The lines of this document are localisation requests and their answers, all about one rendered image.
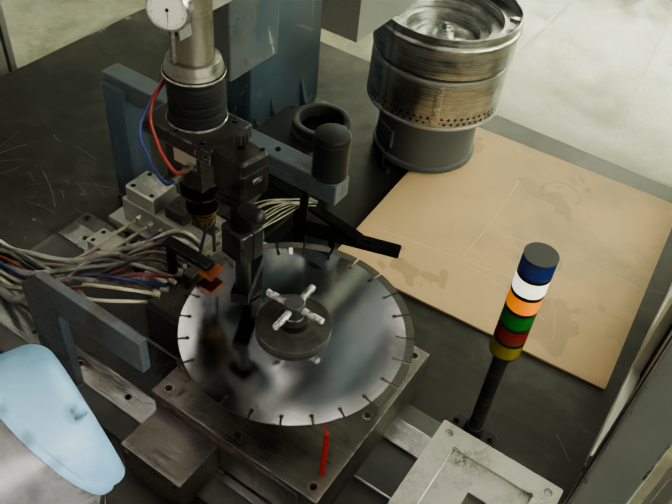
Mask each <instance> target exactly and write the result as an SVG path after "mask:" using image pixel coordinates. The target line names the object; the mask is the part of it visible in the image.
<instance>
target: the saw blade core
mask: <svg viewBox="0 0 672 504"><path fill-rule="evenodd" d="M278 250H279V254H280V255H277V248H273V249H266V250H263V254H262V255H263V266H262V269H261V272H262V291H261V292H259V293H258V294H256V295H255V296H253V297H251V299H250V302H249V304H248V305H244V304H239V303H234V302H231V298H230V292H231V290H232V287H233V285H234V282H235V261H234V260H230V261H228V263H229V264H230V265H231V266H232V267H234V268H230V266H229V265H228V264H227V263H225V264H223V265H221V266H222V267H223V271H222V272H221V273H220V274H219V275H218V276H216V277H215V278H214V279H213V280H214V281H209V280H207V279H205V278H203V279H202V280H201V281H200V282H199V284H198V285H197V286H196V287H195V288H194V289H193V291H192V292H191V295H189V297H188V298H187V300H186V302H185V304H184V306H183V309H182V312H181V316H180V318H179V324H178V339H179V340H178V346H179V351H180V355H181V358H182V361H183V363H184V366H185V368H186V370H187V372H188V373H189V375H190V377H191V378H192V380H193V381H194V382H195V384H196V385H199V384H200V383H202V382H204V380H208V381H207V382H204V383H202V384H201V385H199V386H198V387H199V388H200V389H201V390H202V391H203V392H204V393H205V394H206V395H207V396H208V397H209V398H210V399H212V400H213V401H214V402H216V403H217V404H218V405H219V404H220V403H221V402H222V401H223V400H224V397H228V399H226V400H225V401H224V402H223V403H222V404H221V405H220V406H222V407H223V408H225V409H227V410H228V411H230V412H232V413H234V414H236V415H239V416H241V417H244V418H246V419H247V417H248V415H249V413H250V410H251V409H253V410H254V411H253V412H252V413H251V415H250V417H249V420H252V421H256V422H260V423H264V424H269V425H276V426H279V421H280V418H279V416H281V415H282V416H283V418H282V423H281V426H287V427H302V426H312V421H311V418H310V417H309V416H310V415H313V416H314V417H313V421H314V425H320V424H325V423H329V422H333V421H336V420H339V419H342V418H343V415H342V414H341V412H340V411H339V410H338V408H341V409H342V412H343V414H344V416H345V417H347V416H350V415H352V414H354V413H356V412H358V411H360V410H361V409H363V408H365V407H366V406H368V405H369V404H370V403H369V402H368V401H367V400H366V399H365V398H363V397H362V396H363V395H365V396H366V398H367V399H368V400H369V401H370V402H371V403H372V401H373V400H374V399H376V398H377V397H378V396H379V395H380V394H381V393H382V392H383V391H384V390H385V389H386V388H387V387H388V386H389V383H390V384H391V382H392V380H393V379H394V377H395V376H396V374H397V372H398V370H399V368H400V366H401V363H402V362H400V361H403V357H404V353H405V346H406V339H401V338H406V331H405V324H404V320H403V316H402V314H401V311H400V309H399V307H398V305H397V303H396V301H395V300H394V298H393V296H390V295H391V294H390V292H389V291H388V290H387V289H386V287H385V286H384V285H383V284H382V283H381V282H380V281H379V280H378V279H377V278H375V279H373V278H374V277H375V276H373V275H372V274H370V273H369V272H368V271H366V270H365V269H363V268H362V267H360V266H358V265H357V264H354V265H353V262H351V261H349V260H347V259H344V258H342V257H339V256H337V255H334V254H331V255H330V257H329V260H326V258H328V256H329V253H327V252H323V251H318V250H313V249H306V248H305V253H304V254H305V255H302V254H303V248H293V254H289V248H278ZM352 265H353V266H352ZM351 266H352V269H349V267H351ZM371 279H373V280H371ZM368 280H371V282H368ZM311 284H313V285H315V287H316V289H315V290H314V292H313V293H312V294H311V295H310V296H309V297H310V298H312V299H314V300H316V301H318V302H319V303H321V304H322V305H323V306H324V307H325V308H326V309H327V311H328V312H329V314H330V317H331V320H332V330H331V335H330V338H329V340H328V342H327V343H326V345H325V346H324V347H323V348H321V349H320V350H319V351H317V352H316V353H314V354H311V355H308V356H305V357H297V358H291V357H284V356H280V355H277V354H275V353H273V352H271V351H269V350H268V349H266V348H265V347H264V346H263V345H262V344H261V343H260V341H259V340H258V338H257V335H256V332H255V319H256V315H257V313H258V311H259V309H260V308H261V307H262V306H263V305H264V304H265V303H266V302H268V301H269V300H271V299H273V298H271V297H269V296H267V295H266V291H267V290H268V289H271V290H273V291H274V292H276V293H278V294H280V295H288V294H297V295H301V294H302V293H303V292H304V291H305V290H306V289H307V288H308V287H309V286H310V285H311ZM192 295H194V296H192ZM195 296H199V297H200V298H196V297H195ZM387 296H389V297H387ZM382 297H386V299H384V298H382ZM183 316H191V317H190V318H188V317H183ZM392 316H395V317H396V316H401V317H396V318H393V317H392ZM186 337H189V339H183V338H186ZM395 337H399V339H396V338H395ZM392 358H395V359H396V360H392ZM191 359H194V361H191ZM397 360H399V361H397ZM188 361H190V362H188ZM185 362H187V363H185ZM381 378H384V380H385V381H387V382H389V383H387V382H385V381H384V380H383V381H382V380H381Z"/></svg>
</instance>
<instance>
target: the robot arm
mask: <svg viewBox="0 0 672 504"><path fill-rule="evenodd" d="M124 474H125V469H124V466H123V464H122V462H121V460H120V458H119V456H118V454H117V453H116V451H115V449H114V447H113V446H112V444H111V442H110V441H109V439H108V437H107V436H106V434H105V432H104V431H103V429H102V427H101V426H100V424H99V422H98V421H97V419H96V417H95V416H94V414H93V413H92V411H91V409H90V408H89V406H88V405H87V403H86V401H85V400H84V398H83V397H82V395H81V393H80V392H79V390H78V389H77V387H76V386H75V384H74V383H73V381H72V379H71V378H70V376H69V375H68V373H67V372H66V370H65V369H64V367H63V366H62V364H61V363H60V362H59V360H58V359H57V357H56V356H55V355H54V353H53V352H52V351H51V350H49V349H48V348H46V347H44V346H41V345H37V344H26V345H22V346H20V347H17V348H15V349H12V350H10V351H7V352H5V353H2V354H0V504H106V500H105V494H106V493H108V492H110V491H111V490H112V489H113V486H114V485H115V484H117V483H118V482H120V481H121V480H122V479H123V477H124Z"/></svg>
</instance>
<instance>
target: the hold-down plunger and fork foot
mask: <svg viewBox="0 0 672 504"><path fill-rule="evenodd" d="M260 181H262V176H260V177H258V178H256V179H254V180H253V181H252V185H255V184H257V183H259V182H260ZM262 266H263V255H261V256H259V257H258V258H256V259H254V260H253V261H251V262H250V263H248V264H247V265H245V266H240V265H239V264H238V263H236V262H235V282H234V285H233V287H232V290H231V292H230V298H231V302H234V303H239V304H244V305H248V304H249V302H250V299H251V297H253V296H255V295H256V294H258V293H259V292H261V291H262V272H261V269H262Z"/></svg>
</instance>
